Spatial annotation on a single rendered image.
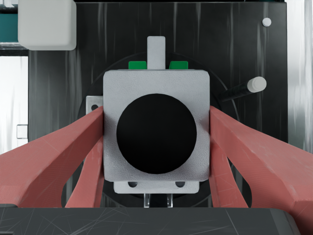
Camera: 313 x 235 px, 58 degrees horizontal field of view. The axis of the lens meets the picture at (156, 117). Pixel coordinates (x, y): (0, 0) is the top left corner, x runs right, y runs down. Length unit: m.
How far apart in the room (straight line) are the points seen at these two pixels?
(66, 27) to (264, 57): 0.18
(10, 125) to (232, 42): 0.25
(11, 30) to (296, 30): 0.28
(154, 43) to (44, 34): 0.13
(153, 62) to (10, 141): 0.23
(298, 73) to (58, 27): 0.22
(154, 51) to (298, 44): 0.18
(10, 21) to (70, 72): 0.09
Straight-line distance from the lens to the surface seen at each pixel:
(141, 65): 0.19
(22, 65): 0.35
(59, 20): 0.27
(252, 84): 0.16
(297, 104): 0.30
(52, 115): 0.28
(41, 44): 0.27
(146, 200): 0.24
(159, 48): 0.16
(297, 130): 0.30
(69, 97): 0.27
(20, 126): 0.29
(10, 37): 0.33
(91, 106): 0.23
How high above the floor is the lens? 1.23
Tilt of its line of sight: 89 degrees down
